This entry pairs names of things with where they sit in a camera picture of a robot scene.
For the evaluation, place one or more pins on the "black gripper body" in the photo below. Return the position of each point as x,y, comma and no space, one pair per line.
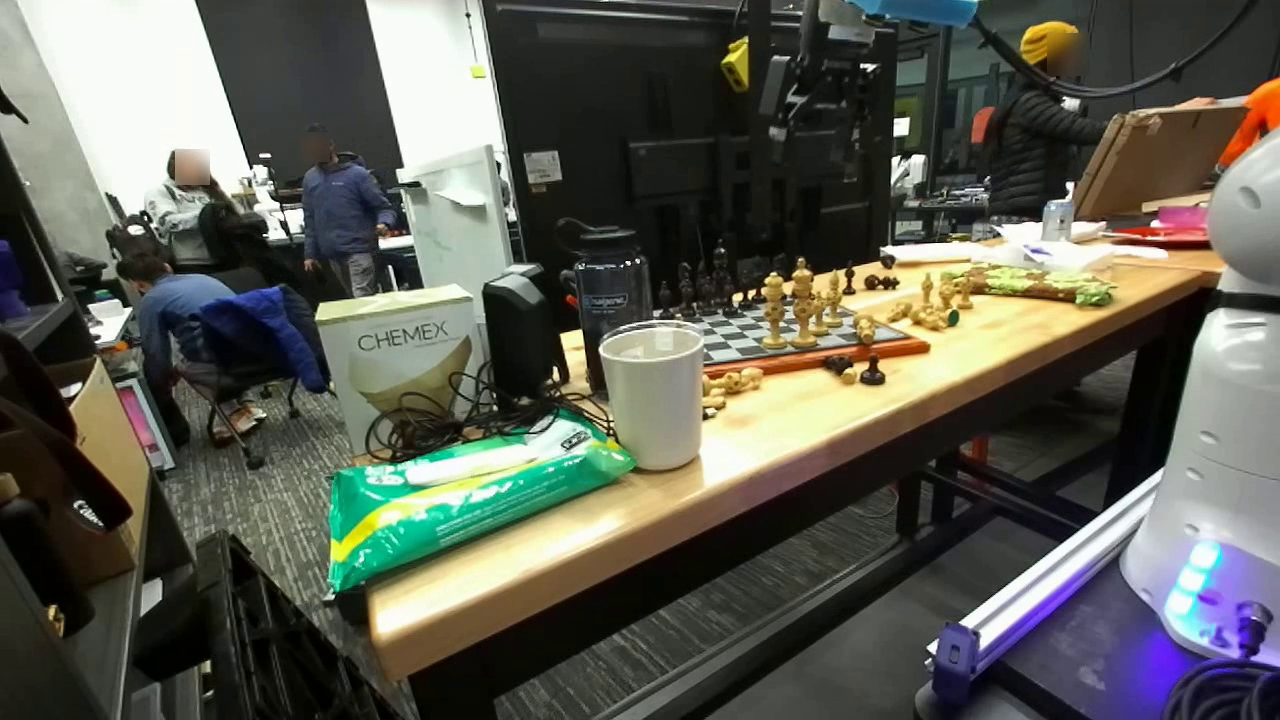
841,42

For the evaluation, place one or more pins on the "black chess piece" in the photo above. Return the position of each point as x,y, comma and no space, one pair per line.
882,280
846,363
873,373
729,280
711,285
849,280
754,280
686,290

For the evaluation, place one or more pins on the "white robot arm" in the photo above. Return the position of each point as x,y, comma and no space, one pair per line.
1214,442

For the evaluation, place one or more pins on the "light wooden chess piece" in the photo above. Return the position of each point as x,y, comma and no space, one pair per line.
931,290
948,293
952,317
902,308
721,391
773,308
832,293
968,280
864,329
934,323
750,377
800,303

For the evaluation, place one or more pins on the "wooden framed chess board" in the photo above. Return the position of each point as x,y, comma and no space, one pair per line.
746,343

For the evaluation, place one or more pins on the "yellow triangular tag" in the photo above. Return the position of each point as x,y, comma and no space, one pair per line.
736,64

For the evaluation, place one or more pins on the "person with yellow beanie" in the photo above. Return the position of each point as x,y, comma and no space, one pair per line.
1045,145

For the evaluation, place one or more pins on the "black partition screen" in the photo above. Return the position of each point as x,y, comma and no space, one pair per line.
603,94

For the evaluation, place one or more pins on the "white pump bottle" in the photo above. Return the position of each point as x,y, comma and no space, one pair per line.
1057,219

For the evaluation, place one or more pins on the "white paper sign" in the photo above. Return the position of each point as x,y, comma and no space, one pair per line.
540,171

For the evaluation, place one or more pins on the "green brown oven mitt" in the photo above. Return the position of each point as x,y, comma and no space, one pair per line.
1054,285

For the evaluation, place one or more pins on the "dark jar with black lid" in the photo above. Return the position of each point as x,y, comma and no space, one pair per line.
611,285

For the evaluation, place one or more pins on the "red tray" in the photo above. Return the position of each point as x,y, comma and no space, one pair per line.
1161,234

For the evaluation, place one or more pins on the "orange object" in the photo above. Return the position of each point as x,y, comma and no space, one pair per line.
1259,122

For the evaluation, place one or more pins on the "man in blue shirt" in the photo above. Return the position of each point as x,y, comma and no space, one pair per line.
347,205

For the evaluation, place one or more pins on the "white Chemex box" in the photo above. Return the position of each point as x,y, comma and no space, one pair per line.
401,347

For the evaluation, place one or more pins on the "green wipes package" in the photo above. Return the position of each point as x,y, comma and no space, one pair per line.
467,500

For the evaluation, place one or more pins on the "blue jacket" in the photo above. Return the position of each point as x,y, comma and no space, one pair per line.
272,332

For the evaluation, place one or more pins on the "seated woman in grey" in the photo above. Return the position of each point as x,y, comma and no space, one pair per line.
203,212

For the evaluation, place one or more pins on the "bent person in blue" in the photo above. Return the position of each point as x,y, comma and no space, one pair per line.
165,314

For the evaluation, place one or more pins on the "black plastic crate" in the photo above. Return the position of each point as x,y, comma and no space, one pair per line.
264,642

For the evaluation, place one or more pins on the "aluminium rail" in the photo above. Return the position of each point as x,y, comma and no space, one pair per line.
1041,592

